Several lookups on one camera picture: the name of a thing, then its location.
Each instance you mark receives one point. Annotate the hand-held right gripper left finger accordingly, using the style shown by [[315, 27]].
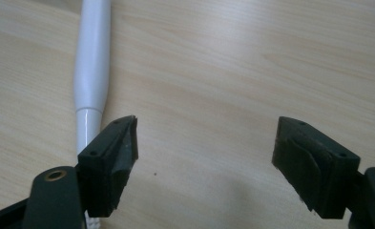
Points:
[[107, 165]]

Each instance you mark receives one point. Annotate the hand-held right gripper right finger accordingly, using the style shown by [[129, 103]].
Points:
[[315, 171]]

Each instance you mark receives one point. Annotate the white electric toothbrush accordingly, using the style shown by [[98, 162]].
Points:
[[91, 63]]

